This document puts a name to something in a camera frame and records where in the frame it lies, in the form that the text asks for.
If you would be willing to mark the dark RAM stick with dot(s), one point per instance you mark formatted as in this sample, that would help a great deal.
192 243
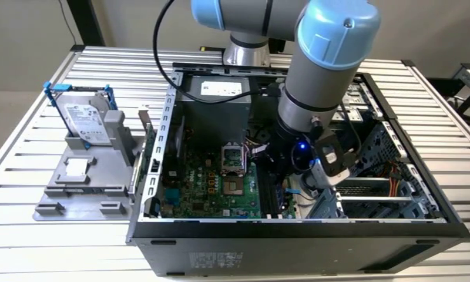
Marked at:
81 192
279 196

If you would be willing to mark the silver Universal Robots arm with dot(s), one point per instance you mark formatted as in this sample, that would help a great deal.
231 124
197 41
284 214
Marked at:
321 73

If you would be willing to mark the black RAM slot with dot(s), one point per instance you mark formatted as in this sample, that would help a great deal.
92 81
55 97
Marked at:
279 215
265 194

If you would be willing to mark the black cooler fan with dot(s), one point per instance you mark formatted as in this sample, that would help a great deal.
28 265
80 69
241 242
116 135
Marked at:
260 135

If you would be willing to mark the CPU socket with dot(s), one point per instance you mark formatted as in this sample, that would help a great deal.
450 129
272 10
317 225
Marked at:
235 186

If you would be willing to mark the silver optical drive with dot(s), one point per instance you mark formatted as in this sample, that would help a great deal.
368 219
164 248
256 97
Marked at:
352 115

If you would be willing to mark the grey power supply unit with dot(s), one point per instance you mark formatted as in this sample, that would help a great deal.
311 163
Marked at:
215 117

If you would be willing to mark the green motherboard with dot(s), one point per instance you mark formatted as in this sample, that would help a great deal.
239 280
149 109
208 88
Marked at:
196 191

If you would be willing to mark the grey disk bay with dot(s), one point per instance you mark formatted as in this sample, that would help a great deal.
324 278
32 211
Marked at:
376 198

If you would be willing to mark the grey metal drive cage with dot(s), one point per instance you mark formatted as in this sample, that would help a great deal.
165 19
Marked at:
360 97

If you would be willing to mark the black open PC case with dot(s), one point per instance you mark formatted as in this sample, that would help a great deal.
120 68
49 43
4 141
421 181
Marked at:
259 255

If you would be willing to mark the yellow black plug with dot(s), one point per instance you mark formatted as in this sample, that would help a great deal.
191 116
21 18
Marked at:
209 48

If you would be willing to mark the grey parts rack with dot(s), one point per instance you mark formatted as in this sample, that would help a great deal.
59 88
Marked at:
101 173

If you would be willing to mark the hard disk in blue carrier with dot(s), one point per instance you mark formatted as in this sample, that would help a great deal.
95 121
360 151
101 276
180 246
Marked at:
84 123

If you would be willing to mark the silver CPU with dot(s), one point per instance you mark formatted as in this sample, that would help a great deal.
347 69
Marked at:
76 169

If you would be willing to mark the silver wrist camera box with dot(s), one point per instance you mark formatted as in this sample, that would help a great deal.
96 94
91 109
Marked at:
321 176

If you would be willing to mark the black camera bracket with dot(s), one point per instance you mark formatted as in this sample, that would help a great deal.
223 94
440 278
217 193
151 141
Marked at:
347 160

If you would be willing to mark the graphics card with metal bracket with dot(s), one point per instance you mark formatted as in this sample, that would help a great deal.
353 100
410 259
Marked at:
151 138

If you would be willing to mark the black metal post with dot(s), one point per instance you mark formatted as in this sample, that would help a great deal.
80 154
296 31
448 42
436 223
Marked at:
88 23

